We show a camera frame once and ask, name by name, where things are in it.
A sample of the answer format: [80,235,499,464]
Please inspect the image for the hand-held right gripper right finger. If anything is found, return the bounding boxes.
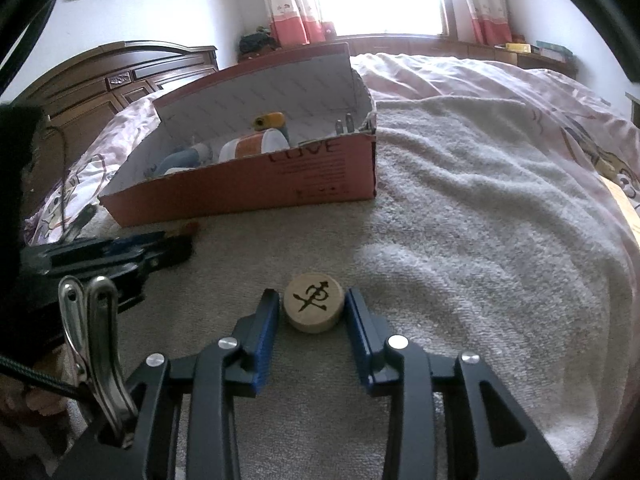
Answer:
[345,287,571,480]

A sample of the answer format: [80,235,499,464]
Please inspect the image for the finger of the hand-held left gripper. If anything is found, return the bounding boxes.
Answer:
[22,231,168,268]
[115,237,194,281]

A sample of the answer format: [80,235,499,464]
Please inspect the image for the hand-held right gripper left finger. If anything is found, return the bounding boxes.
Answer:
[52,288,281,480]

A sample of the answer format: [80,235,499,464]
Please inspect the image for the round wooden chess piece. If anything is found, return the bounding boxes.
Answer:
[283,270,346,333]

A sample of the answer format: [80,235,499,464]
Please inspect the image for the red cardboard box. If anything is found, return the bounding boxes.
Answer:
[98,42,378,228]

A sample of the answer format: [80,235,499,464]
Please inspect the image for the white bottle with orange label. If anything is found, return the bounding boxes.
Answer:
[217,127,291,163]

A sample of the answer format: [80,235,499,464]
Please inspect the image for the teal and yellow lighter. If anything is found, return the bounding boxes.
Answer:
[252,112,291,143]

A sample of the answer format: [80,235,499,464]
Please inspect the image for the metal spring clip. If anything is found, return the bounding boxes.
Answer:
[57,275,140,448]

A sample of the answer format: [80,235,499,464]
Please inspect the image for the white towel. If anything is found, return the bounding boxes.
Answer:
[50,95,636,480]

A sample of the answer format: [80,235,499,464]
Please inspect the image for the dark wooden headboard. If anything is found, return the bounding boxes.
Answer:
[10,40,219,221]

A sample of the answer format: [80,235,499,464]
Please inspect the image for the dark bag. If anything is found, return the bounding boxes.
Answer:
[237,30,278,58]

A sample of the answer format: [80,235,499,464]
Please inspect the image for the pink and white curtain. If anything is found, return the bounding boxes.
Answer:
[255,0,336,46]
[452,0,513,46]

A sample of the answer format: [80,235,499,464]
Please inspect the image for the pink printed quilt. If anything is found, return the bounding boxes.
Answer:
[22,52,640,241]

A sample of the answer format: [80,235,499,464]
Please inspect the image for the stack of teal books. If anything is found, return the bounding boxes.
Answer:
[535,40,573,63]

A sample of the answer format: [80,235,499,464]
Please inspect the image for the braided black cable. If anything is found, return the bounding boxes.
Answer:
[0,355,98,401]

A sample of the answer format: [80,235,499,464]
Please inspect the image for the thin black cable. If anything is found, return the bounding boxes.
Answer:
[0,0,76,93]

